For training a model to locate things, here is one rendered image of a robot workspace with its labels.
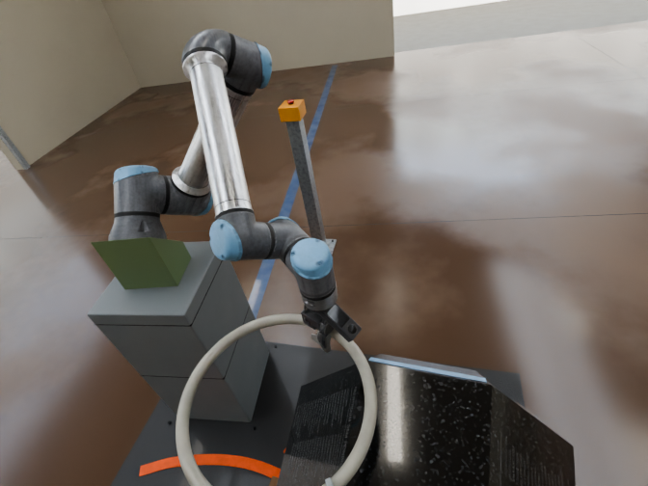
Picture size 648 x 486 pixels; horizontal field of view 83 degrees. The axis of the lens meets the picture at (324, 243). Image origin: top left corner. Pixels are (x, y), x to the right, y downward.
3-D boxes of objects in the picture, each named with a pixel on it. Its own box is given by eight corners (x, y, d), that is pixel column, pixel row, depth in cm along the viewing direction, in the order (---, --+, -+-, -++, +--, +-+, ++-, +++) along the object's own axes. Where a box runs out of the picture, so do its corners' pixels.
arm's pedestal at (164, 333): (165, 428, 186) (64, 325, 132) (202, 343, 224) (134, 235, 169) (258, 435, 177) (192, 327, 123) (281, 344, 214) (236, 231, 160)
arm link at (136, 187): (109, 217, 136) (108, 170, 138) (158, 218, 147) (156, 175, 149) (119, 210, 125) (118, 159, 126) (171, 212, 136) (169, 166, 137)
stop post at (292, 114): (337, 240, 278) (312, 94, 209) (331, 257, 264) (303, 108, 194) (311, 238, 284) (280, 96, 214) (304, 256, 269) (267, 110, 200)
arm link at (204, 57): (183, 3, 94) (230, 251, 75) (229, 22, 102) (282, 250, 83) (170, 38, 102) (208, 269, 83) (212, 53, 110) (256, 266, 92)
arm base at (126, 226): (95, 241, 126) (94, 213, 127) (130, 245, 145) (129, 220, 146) (148, 237, 124) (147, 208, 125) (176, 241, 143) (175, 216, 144)
